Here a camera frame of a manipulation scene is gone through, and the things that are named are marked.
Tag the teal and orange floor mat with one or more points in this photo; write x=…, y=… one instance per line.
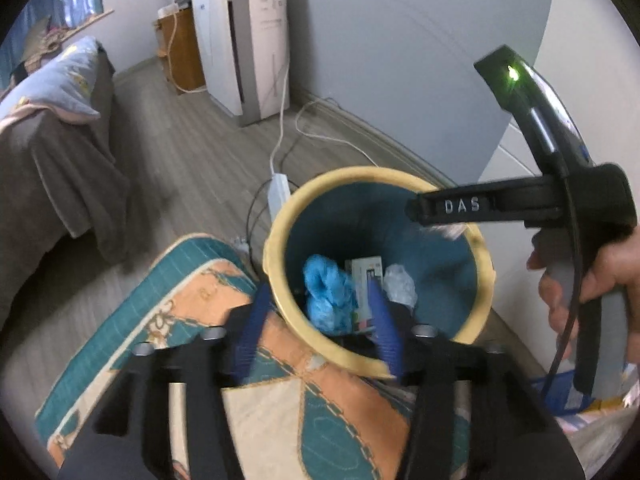
x=310, y=410

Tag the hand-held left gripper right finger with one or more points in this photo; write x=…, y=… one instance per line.
x=390, y=340

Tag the white tissue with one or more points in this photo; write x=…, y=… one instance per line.
x=450, y=231

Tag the white power strip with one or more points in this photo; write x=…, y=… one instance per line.
x=278, y=200

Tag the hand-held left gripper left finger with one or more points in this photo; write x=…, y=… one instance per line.
x=247, y=345

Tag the small grey cardboard box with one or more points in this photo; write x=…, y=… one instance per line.
x=362, y=270

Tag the clear plastic wrap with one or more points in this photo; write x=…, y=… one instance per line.
x=400, y=285

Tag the blue glove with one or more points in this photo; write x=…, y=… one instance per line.
x=327, y=290

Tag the blue plastic basket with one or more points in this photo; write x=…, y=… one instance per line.
x=565, y=395

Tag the white air purifier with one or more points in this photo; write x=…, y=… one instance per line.
x=255, y=50

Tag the person's right hand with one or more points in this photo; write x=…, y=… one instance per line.
x=617, y=270

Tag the white panel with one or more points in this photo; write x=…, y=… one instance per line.
x=575, y=35

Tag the teal bin with yellow rim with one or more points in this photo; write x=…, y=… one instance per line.
x=360, y=220

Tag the white cloth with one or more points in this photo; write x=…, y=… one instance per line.
x=595, y=440

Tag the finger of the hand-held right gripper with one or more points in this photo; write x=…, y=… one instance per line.
x=460, y=206

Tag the grey sofa with blanket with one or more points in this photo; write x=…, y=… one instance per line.
x=50, y=185

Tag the light blue pillow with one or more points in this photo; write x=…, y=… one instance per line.
x=60, y=80

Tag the wooden cabinet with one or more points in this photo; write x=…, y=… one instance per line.
x=185, y=55

